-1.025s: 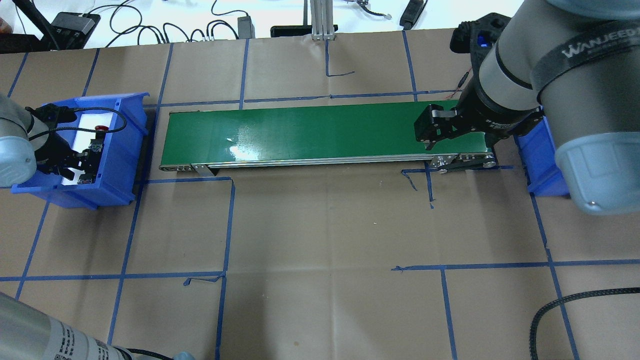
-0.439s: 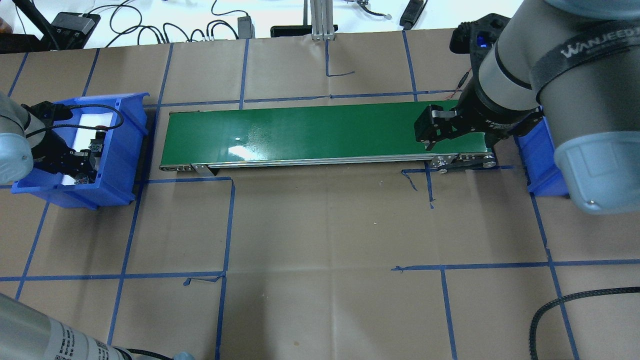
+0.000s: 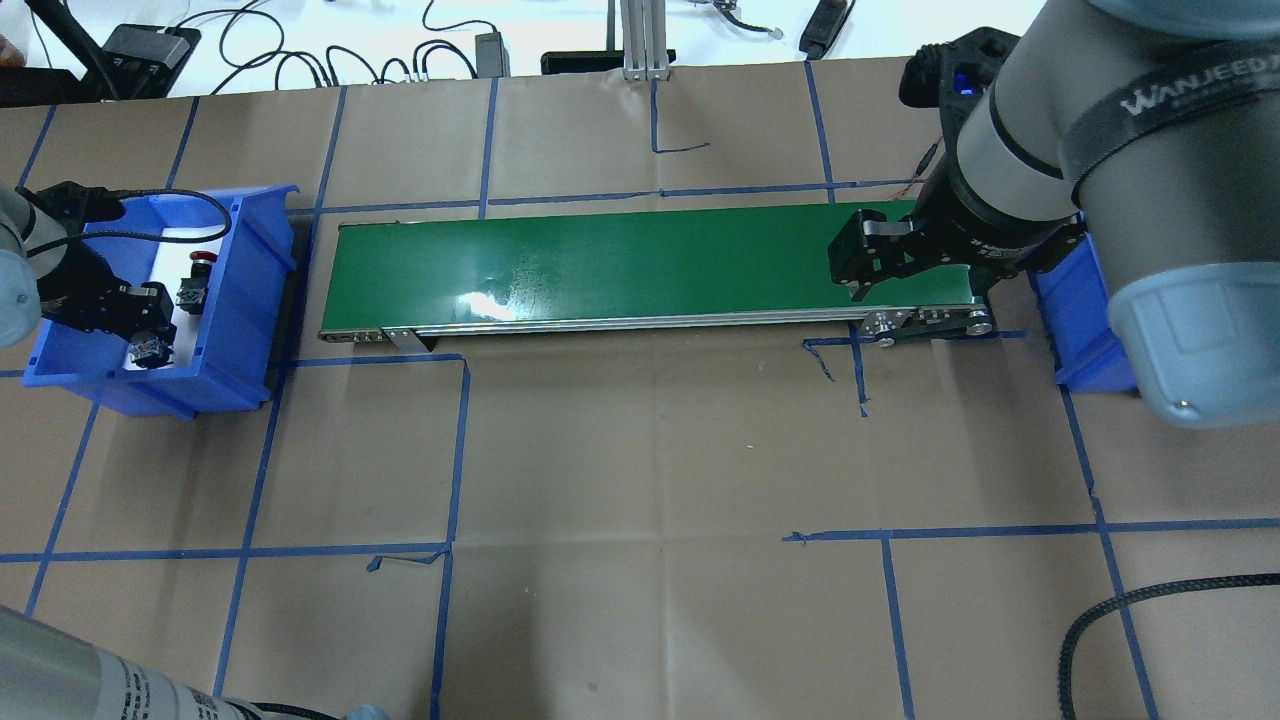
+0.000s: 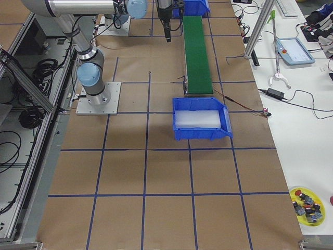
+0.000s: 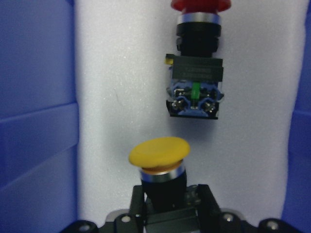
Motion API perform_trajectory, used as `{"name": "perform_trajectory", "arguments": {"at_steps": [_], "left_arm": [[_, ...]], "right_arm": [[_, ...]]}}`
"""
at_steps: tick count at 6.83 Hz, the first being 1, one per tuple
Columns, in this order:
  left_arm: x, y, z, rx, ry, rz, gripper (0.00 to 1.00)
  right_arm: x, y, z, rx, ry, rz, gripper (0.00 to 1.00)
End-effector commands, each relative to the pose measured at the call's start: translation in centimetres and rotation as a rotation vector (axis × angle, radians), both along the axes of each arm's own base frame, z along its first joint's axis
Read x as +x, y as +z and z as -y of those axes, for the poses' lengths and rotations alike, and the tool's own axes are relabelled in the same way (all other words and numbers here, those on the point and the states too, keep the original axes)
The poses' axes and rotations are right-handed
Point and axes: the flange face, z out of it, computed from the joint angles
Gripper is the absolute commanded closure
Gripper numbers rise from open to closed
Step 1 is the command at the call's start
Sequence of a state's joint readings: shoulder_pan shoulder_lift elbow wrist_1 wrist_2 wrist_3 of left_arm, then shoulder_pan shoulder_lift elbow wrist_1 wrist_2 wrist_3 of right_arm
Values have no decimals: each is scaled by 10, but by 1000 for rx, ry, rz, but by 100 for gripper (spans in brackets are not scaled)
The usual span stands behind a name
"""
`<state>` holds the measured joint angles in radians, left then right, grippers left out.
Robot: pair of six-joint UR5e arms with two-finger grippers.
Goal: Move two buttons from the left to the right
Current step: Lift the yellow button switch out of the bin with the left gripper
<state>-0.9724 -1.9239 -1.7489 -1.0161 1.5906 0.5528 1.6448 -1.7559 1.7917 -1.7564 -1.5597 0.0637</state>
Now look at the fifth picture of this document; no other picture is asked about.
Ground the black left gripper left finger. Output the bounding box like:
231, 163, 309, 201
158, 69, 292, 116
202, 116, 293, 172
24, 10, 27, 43
129, 185, 146, 218

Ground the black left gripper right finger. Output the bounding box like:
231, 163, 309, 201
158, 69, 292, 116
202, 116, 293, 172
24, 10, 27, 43
197, 184, 221, 216

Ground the yellow mushroom push button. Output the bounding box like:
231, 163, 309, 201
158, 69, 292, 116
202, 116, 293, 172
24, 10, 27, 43
128, 137, 190, 212

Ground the red mushroom push button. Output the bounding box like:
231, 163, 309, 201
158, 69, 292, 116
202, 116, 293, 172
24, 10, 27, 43
165, 0, 231, 119

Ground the blue plastic bin left side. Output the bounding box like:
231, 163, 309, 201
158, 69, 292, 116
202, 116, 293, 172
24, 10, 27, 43
0, 0, 311, 233

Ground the white foam pad left bin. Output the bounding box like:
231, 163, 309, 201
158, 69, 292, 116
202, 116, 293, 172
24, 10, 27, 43
74, 0, 309, 224

